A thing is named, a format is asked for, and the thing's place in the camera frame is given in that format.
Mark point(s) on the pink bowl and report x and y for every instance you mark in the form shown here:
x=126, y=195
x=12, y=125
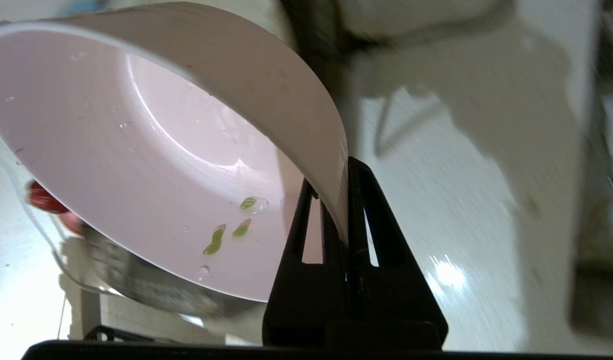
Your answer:
x=111, y=150

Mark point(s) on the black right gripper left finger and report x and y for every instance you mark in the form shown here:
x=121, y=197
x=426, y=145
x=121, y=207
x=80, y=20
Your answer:
x=306, y=310

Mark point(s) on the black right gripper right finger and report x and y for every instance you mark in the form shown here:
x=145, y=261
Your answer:
x=396, y=310

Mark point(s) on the chrome faucet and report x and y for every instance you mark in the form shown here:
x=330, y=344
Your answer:
x=136, y=285

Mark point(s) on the chopped green vegetables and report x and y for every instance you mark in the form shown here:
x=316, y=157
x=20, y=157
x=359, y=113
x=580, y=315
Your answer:
x=214, y=242

